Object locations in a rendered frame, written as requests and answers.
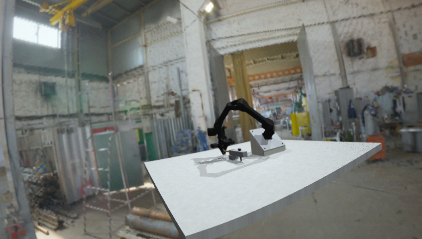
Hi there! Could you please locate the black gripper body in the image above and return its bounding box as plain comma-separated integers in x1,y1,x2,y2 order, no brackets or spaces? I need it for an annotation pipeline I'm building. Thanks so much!
210,135,235,148

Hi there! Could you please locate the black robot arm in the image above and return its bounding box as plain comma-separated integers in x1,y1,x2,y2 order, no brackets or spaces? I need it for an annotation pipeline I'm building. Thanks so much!
207,98,275,146

